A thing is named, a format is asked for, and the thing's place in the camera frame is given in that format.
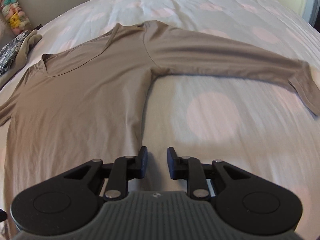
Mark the pile of stuffed toys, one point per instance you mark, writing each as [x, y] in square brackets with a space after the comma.
[15, 17]

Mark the beige long-sleeve shirt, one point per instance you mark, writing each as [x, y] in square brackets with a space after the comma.
[75, 100]

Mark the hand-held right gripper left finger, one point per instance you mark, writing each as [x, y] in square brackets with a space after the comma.
[143, 162]

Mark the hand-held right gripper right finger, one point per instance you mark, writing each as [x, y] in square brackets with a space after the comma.
[171, 163]

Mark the black white patterned cloth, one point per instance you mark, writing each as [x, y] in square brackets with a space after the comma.
[10, 52]

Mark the polka dot bed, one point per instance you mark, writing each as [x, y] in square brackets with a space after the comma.
[212, 110]

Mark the beige cloth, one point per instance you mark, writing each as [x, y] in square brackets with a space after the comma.
[28, 45]

